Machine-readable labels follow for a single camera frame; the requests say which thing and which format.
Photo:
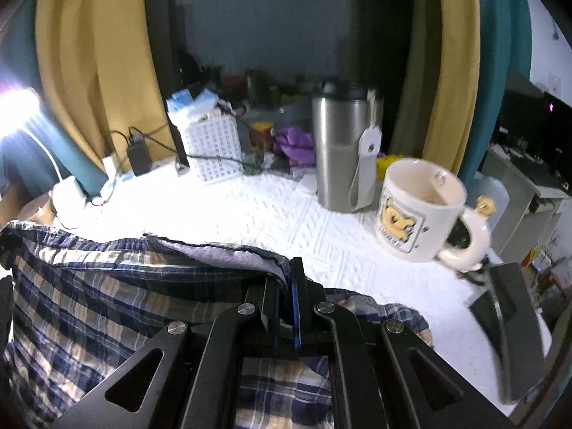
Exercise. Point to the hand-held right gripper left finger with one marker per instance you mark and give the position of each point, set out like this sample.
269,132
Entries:
273,315

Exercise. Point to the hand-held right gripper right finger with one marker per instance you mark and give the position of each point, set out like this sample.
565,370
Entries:
301,321

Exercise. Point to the blue yellow plaid shirt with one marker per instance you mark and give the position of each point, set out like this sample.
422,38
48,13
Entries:
111,286

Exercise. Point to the white textured tablecloth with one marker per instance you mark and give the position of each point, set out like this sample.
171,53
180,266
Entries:
268,214

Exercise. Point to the white printed mug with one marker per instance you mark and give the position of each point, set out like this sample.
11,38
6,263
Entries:
411,214

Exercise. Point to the purple cloth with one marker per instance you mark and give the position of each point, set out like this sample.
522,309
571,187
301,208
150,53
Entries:
292,143

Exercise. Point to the stainless steel tumbler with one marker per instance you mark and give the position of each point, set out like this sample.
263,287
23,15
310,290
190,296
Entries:
335,152

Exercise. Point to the small yellow object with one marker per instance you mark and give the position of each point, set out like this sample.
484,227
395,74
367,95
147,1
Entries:
384,165

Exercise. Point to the white lattice basket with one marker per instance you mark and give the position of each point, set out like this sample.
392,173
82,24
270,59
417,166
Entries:
214,147

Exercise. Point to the red yellow can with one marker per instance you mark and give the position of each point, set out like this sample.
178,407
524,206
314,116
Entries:
262,134

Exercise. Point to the black power adapter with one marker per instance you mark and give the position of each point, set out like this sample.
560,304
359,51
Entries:
139,156

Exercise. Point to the black flat device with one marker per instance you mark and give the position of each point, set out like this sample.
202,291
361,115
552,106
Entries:
514,321

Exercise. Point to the white charger plug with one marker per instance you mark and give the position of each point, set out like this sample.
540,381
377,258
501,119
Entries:
111,165

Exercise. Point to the blue tissue packs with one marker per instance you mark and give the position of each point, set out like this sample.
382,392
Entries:
192,105

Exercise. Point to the white desk lamp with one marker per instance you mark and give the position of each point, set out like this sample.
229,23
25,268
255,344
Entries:
69,192

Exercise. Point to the teal curtain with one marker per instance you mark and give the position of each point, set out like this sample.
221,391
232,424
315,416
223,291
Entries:
496,53
76,165

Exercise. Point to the white cabinet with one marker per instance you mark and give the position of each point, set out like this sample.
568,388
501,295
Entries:
514,178

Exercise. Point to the cardboard box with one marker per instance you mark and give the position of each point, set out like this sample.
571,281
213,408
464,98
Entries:
27,210

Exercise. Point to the yellow curtain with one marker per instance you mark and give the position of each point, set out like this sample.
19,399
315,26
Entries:
98,53
451,76

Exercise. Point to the black monitor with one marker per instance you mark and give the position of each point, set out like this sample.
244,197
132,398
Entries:
527,116

